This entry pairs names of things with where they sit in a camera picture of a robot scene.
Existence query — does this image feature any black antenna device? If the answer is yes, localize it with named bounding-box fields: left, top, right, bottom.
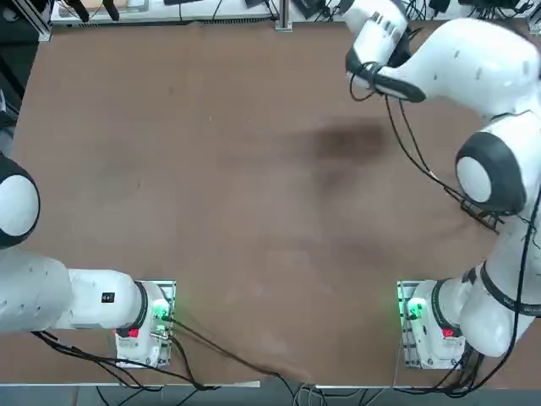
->
left=63, top=0, right=122, bottom=23

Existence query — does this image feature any black cable across table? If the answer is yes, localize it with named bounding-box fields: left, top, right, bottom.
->
left=167, top=315, right=314, bottom=388

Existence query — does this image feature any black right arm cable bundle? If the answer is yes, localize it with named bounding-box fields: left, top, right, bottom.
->
left=347, top=61, right=470, bottom=204

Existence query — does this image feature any aluminium camera post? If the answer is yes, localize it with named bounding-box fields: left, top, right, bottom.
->
left=275, top=0, right=293, bottom=31

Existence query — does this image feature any black wire cup rack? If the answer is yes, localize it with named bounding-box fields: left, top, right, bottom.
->
left=458, top=197, right=506, bottom=234

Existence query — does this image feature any aluminium profile rail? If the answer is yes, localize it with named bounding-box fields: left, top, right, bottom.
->
left=38, top=0, right=54, bottom=42

